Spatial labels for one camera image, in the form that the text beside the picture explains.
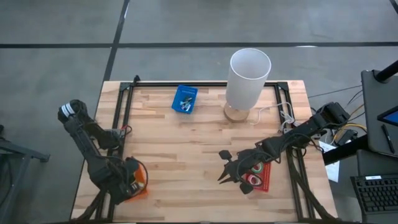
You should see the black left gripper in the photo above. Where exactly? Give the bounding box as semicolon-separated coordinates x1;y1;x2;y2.
105;158;141;203

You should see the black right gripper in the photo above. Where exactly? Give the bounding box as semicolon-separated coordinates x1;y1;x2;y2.
217;146;280;195

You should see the orange plastic basket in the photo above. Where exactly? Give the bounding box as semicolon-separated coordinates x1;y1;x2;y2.
123;157;149;203

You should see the red plastic basket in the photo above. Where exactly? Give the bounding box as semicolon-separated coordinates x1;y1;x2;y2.
241;161;272;192

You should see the white plug bundle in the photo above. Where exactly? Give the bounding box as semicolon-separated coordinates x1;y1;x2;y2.
281;110;302;133

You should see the white shade table lamp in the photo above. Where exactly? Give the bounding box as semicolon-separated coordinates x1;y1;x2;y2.
223;48;272;123

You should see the blue plastic basket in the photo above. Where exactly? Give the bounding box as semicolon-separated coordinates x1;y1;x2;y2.
171;85;199;115

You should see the white paper sheet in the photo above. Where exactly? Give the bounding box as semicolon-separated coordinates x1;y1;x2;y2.
317;140;341;184

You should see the grey metal stand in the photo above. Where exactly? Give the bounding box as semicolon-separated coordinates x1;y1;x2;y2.
0;124;51;224

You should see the black bar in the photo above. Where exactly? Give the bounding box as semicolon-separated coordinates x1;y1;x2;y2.
322;134;371;166

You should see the black power adapter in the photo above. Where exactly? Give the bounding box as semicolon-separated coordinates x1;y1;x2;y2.
333;129;359;146

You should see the black keyboard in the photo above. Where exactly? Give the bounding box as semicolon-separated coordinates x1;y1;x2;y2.
350;174;398;215

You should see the grey side table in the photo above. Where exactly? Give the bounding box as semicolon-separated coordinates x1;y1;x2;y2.
360;70;398;158

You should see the black pen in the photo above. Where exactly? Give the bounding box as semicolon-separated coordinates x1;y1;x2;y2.
381;123;396;154

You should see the black tablet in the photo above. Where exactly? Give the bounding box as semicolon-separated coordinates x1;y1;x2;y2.
377;105;398;128

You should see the black pole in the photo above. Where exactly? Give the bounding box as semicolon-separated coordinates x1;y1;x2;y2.
374;60;398;83

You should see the white lamp cable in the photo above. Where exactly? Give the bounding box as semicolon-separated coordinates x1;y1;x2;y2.
249;101;295;126

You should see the black aluminium table frame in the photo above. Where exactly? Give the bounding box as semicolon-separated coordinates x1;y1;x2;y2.
93;74;340;224

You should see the thin black cable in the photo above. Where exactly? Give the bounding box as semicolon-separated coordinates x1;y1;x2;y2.
307;84;363;99

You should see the yellow cable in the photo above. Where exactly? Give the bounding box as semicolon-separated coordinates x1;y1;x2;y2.
329;123;368;141

